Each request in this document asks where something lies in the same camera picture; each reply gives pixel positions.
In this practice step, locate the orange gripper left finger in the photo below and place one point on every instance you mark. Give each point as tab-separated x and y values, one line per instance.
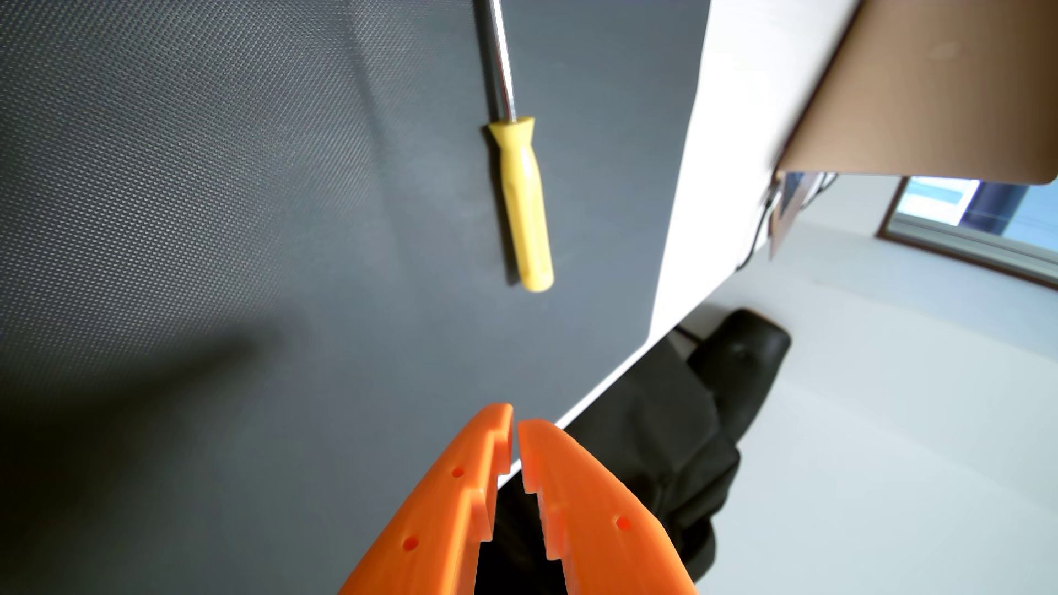
438	512

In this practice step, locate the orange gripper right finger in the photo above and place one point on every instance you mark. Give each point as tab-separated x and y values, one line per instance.
595	529

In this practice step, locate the brown cardboard box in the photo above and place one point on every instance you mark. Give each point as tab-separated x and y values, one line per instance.
934	91

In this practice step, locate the dark grey textured mat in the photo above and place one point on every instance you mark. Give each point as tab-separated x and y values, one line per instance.
207	206

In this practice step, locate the brown framed window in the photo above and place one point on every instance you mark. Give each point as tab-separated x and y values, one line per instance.
967	231

